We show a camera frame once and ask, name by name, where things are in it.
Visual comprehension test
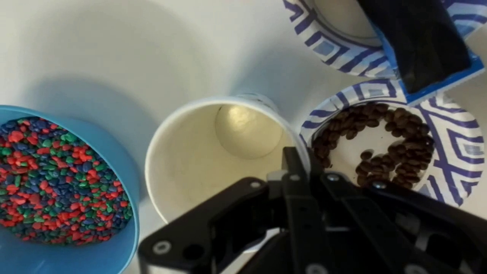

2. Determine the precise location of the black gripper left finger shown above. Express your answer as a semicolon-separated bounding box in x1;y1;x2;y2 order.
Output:
138;177;283;274

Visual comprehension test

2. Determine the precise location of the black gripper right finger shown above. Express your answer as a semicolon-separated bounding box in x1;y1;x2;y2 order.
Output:
283;148;487;274

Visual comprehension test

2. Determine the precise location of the white paper cup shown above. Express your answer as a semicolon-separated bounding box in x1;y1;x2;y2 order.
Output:
144;93;310;222

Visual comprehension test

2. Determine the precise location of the patterned plate with packet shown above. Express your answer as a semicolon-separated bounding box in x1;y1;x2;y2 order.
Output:
281;0;487;78

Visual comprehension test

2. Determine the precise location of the patterned plate with coffee beans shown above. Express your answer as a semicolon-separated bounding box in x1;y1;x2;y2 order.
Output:
298;79;487;207

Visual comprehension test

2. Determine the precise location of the dark blue packet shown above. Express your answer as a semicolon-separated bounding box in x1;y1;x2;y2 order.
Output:
357;0;484;105

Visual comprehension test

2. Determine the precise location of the blue bowl of candy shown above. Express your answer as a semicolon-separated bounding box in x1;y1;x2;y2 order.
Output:
0;105;140;274

